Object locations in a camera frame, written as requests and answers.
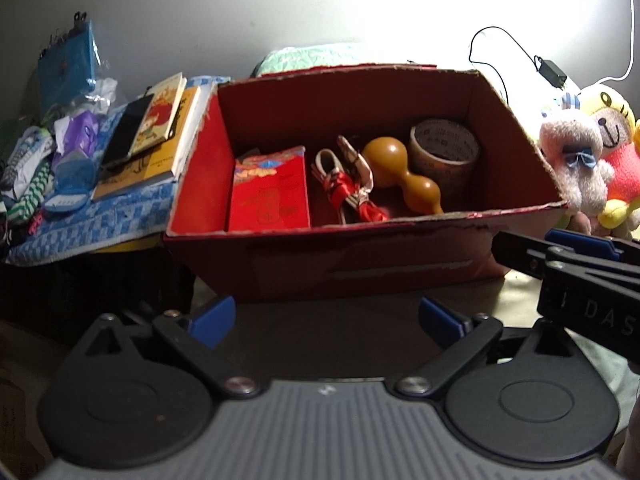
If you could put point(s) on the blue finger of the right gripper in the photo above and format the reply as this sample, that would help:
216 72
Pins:
530 254
609 248

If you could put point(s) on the red cardboard box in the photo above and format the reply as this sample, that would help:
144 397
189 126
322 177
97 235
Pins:
511 187

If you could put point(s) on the black smartphone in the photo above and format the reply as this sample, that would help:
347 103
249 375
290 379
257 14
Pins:
120 146

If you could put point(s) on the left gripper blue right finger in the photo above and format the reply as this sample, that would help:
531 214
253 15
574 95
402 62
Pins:
462 340

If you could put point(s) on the green bear pillow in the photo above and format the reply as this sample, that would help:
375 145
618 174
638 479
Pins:
290 59

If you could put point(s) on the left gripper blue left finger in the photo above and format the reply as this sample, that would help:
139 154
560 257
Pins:
186 347

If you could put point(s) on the yellow bear plush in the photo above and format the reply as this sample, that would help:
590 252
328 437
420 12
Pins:
619 130

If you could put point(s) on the brown wooden gourd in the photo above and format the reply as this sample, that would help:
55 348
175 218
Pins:
388 160

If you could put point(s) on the black power adapter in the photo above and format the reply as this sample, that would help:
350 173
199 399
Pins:
550 72

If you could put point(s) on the packing tape roll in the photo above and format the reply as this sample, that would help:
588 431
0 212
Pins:
444 151

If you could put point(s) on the blue checkered towel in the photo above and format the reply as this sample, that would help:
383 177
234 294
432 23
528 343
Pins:
104 223

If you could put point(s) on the blue slipper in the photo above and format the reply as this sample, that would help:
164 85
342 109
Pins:
74 181

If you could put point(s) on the green white striped cloth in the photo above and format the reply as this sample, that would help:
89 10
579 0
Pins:
27 174

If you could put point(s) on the red envelope packet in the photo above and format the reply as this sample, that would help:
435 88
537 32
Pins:
269 192

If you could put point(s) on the red tassel ornament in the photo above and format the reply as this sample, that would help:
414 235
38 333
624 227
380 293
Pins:
347 183

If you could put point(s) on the blue plastic bag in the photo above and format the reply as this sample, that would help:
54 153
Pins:
73 75

